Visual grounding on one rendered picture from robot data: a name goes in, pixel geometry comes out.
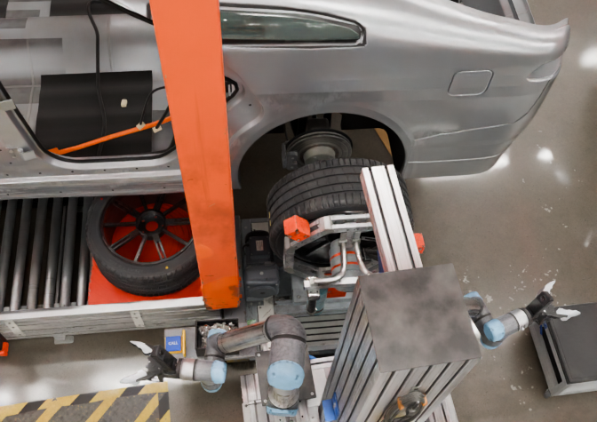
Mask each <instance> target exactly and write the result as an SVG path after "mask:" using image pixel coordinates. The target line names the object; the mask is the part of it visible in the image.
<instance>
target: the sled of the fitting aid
mask: <svg viewBox="0 0 597 422"><path fill-rule="evenodd" d="M274 262H275V264H277V266H278V268H279V277H280V289H279V292H278V294H277V296H275V295H273V305H274V315H276V314H286V315H291V316H293V317H299V316H310V315H308V314H307V313H306V305H299V306H293V299H292V290H291V274H290V273H287V272H285V271H284V267H283V260H281V259H280V258H278V257H277V256H276V255H275V254H274ZM349 305H350V301H346V302H334V303H324V310H323V312H322V313H321V314H320V315H332V314H343V313H347V310H348V308H349Z"/></svg>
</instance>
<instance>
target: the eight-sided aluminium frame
mask: <svg viewBox="0 0 597 422"><path fill-rule="evenodd" d="M344 222H356V223H354V224H344ZM360 222H367V223H360ZM334 224H340V225H334ZM309 226H310V234H311V236H309V237H308V238H306V239H304V240H302V241H300V242H297V241H295V240H292V239H290V238H289V237H286V236H285V237H284V249H283V267H284V271H285V272H287V273H291V274H293V275H297V276H300V277H302V278H305V279H306V278H307V277H311V276H318V277H321V278H323V277H332V275H324V274H331V268H330V267H315V266H312V265H310V264H307V263H306V262H303V261H301V260H298V259H295V258H294V254H295V250H296V249H298V248H300V247H302V246H304V245H306V244H308V243H311V242H312V241H314V240H316V239H318V238H320V237H322V236H324V235H327V234H331V233H341V232H355V231H373V227H372V224H371V220H370V214H356V215H342V216H331V215H330V216H327V217H322V218H319V219H318V220H316V221H314V222H312V223H311V224H309ZM364 264H365V266H366V267H367V268H368V270H369V271H371V272H372V273H375V274H376V273H377V272H379V269H378V265H377V264H378V261H376V260H374V259H372V260H371V261H365V262H364ZM375 265H376V266H375ZM369 267H370V268H369Z"/></svg>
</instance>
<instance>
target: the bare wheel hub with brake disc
mask: <svg viewBox="0 0 597 422"><path fill-rule="evenodd" d="M288 151H298V160H297V169H298V168H301V167H303V166H306V165H309V164H310V163H314V162H315V161H317V160H320V159H323V160H326V161H327V160H329V159H335V158H338V159H339V158H349V157H350V156H351V154H352V148H351V144H350V141H349V140H348V139H347V138H346V137H345V136H343V135H341V134H338V133H336V132H332V131H316V132H311V133H308V134H305V135H303V136H301V137H299V138H297V139H295V140H293V141H292V142H291V143H290V145H289V146H288V148H287V150H286V155H287V153H288ZM297 169H295V170H297Z"/></svg>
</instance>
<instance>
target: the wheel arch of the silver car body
mask: <svg viewBox="0 0 597 422"><path fill-rule="evenodd" d="M326 113H340V114H341V115H342V116H343V117H344V121H343V126H342V130H355V129H372V128H380V129H383V130H385V131H386V133H387V136H388V139H389V144H390V148H391V153H392V157H393V161H394V168H395V169H396V170H397V171H398V172H400V174H401V175H403V173H404V172H405V170H406V166H407V162H408V152H407V148H406V145H405V143H404V141H403V139H402V137H401V136H400V135H399V133H398V132H397V131H396V130H395V129H393V128H392V127H391V126H389V125H388V124H386V123H384V122H382V121H380V120H378V119H376V118H373V117H370V116H367V115H361V114H356V113H347V112H326ZM326 113H318V114H326ZM318 114H313V115H318ZM305 116H308V115H305ZM305 116H301V117H305ZM301 117H298V118H301ZM298 118H295V119H298ZM295 119H292V120H295ZM292 120H290V121H292ZM288 122H289V121H287V122H285V123H288ZM271 133H284V128H283V123H281V124H279V125H277V126H275V127H274V128H272V129H271V130H269V131H267V132H265V133H264V134H271ZM264 134H262V135H261V136H260V137H262V136H263V135H264ZM260 137H258V138H257V139H256V140H258V139H259V138H260ZM256 140H254V141H253V142H252V143H251V144H250V145H249V147H248V148H247V149H246V150H245V152H244V153H243V155H242V157H241V159H240V161H239V163H238V165H237V168H236V174H235V179H236V184H237V186H238V188H239V189H241V188H242V185H241V172H240V163H241V161H242V159H243V156H244V155H245V153H246V152H247V150H248V149H249V148H250V146H251V145H252V144H253V143H254V142H255V141H256Z"/></svg>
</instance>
